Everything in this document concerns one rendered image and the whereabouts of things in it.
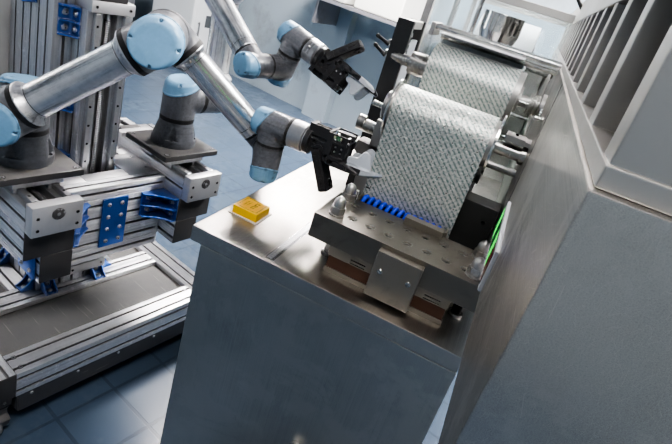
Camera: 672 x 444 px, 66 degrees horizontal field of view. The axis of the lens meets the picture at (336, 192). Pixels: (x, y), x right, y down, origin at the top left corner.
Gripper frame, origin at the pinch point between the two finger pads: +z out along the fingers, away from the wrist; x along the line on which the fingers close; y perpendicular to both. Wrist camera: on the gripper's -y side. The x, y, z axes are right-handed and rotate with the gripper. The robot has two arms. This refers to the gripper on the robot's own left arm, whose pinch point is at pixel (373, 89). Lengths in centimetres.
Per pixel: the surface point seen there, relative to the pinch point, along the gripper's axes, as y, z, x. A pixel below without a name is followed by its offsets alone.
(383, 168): 15.5, 21.9, 20.4
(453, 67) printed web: -16.6, 15.9, 7.1
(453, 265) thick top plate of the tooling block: 22, 49, 31
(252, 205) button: 43.7, 2.4, 23.1
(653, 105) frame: 2, 53, 110
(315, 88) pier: 0, -182, -364
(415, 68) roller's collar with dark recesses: -11.4, 6.5, 2.4
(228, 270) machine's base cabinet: 56, 12, 34
